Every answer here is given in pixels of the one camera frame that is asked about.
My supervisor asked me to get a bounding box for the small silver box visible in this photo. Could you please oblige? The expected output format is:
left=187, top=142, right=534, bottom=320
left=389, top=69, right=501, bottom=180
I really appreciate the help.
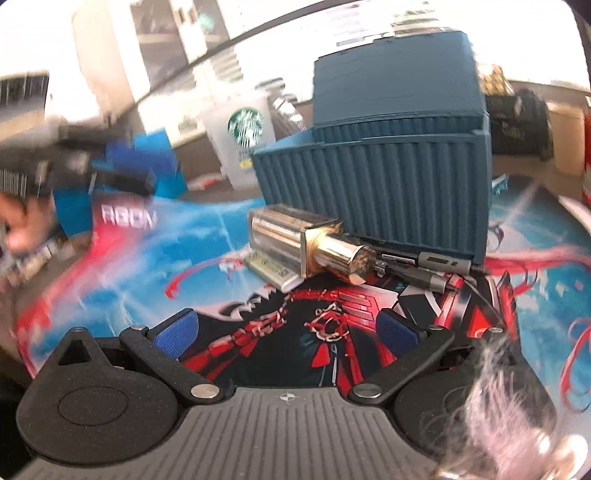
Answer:
left=244, top=251, right=302, bottom=292

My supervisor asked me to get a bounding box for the fluffy pale keychain charm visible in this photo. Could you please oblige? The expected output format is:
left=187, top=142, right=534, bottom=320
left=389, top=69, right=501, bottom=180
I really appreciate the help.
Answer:
left=422, top=332, right=588, bottom=480

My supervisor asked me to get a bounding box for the printed blue red desk mat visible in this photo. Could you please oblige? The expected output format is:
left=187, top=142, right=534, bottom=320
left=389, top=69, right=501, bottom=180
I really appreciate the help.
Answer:
left=9, top=175, right=591, bottom=462

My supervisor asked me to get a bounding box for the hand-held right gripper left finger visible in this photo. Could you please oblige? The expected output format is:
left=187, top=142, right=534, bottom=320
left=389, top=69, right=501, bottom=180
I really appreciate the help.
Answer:
left=50, top=310, right=223, bottom=407

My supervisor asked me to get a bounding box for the person's left hand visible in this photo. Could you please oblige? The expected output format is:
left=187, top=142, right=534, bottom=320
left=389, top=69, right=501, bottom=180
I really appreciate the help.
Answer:
left=0, top=193, right=49, bottom=256

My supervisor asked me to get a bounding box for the blue paper bag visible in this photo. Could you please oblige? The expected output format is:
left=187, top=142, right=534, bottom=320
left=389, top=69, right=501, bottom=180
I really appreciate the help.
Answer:
left=54, top=131, right=188, bottom=234

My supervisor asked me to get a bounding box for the black mesh pen holder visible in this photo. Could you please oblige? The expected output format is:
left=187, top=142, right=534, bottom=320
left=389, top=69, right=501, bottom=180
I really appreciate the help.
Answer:
left=487, top=88, right=552, bottom=160

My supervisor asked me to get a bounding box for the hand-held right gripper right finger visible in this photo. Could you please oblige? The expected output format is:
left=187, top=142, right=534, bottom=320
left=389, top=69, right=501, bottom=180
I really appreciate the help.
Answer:
left=347, top=310, right=505, bottom=405

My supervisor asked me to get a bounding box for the grey black pen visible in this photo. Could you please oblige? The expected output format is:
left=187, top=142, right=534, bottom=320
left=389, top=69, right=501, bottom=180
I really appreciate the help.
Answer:
left=375, top=264, right=450, bottom=292
left=379, top=251, right=472, bottom=274

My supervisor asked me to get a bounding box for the large frosted plastic cup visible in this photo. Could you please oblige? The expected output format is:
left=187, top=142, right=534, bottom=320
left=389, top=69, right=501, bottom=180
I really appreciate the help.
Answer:
left=203, top=98, right=278, bottom=191

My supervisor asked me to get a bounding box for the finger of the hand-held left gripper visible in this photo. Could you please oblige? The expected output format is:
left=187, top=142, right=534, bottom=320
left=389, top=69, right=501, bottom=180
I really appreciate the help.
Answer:
left=59, top=124, right=139, bottom=162
left=89, top=159, right=158, bottom=198

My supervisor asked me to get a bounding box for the grey pen box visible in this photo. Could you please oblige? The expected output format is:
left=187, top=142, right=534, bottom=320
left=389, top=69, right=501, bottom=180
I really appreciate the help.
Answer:
left=270, top=90, right=308, bottom=139

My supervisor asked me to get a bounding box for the teal container-shaped storage box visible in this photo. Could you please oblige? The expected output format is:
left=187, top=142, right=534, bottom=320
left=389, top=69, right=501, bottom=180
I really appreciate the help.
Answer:
left=253, top=30, right=491, bottom=258

